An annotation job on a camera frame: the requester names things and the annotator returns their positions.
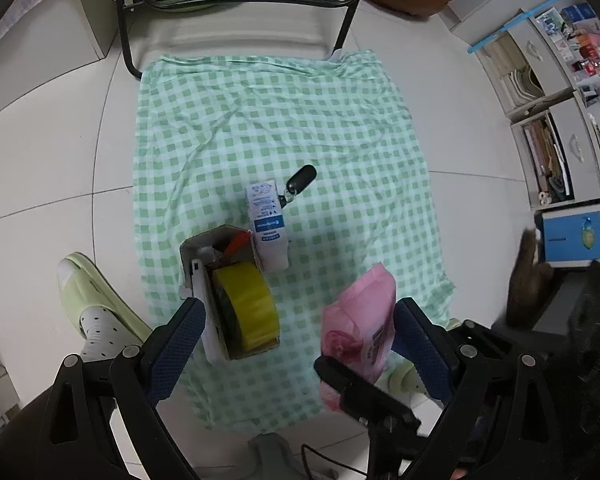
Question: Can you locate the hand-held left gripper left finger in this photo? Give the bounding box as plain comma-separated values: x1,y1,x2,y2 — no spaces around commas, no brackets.
0,297,207,480

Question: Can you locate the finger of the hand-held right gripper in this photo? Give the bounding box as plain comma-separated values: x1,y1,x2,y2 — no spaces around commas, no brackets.
313,354,422,480

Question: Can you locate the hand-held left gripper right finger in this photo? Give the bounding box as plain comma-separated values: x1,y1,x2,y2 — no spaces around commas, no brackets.
394,297,600,480

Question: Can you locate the pink plastic packet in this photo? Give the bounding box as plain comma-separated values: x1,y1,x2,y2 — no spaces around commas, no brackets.
320,262,398,413

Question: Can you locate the cardboard box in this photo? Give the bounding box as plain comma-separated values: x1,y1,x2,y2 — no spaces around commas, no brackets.
179,225,282,364

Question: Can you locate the pale green slipper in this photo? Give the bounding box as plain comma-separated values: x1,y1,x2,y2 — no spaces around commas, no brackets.
374,360,432,407
57,252,154,361

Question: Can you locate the white flat device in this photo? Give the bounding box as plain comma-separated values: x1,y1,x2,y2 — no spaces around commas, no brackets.
190,258,221,361

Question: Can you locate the person's foot in dotted sock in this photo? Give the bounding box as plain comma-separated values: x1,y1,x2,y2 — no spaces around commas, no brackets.
79,307,132,362

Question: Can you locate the yellow tape roll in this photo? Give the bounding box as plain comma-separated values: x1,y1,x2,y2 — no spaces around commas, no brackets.
210,262,281,354

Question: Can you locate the grey stand base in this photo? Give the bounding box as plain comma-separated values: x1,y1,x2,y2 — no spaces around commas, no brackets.
246,434,302,480

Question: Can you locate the brown furry thing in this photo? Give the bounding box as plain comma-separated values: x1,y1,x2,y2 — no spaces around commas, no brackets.
504,227,556,327

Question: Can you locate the white carton with blue label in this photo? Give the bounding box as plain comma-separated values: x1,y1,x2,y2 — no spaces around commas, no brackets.
243,180,290,274

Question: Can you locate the blue plastic drawer box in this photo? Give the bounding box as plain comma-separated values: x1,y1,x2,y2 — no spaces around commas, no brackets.
534,207,600,269

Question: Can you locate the black car key fob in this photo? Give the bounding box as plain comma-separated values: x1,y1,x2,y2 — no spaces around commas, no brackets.
278,164,318,206

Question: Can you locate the green checked cloth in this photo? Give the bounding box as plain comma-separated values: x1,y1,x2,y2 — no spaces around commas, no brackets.
131,51,457,431

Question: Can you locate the grey drawer cabinet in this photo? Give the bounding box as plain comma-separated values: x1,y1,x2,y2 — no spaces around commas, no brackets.
509,91,600,211
467,6,590,117

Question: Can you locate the black cable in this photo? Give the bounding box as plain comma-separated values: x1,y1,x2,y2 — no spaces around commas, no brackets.
301,442,348,480

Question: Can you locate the red tool handle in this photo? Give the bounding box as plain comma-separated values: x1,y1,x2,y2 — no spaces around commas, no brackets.
224,231,252,257

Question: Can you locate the black metal chair frame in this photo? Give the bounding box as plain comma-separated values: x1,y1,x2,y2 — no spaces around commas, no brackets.
115,0,367,81

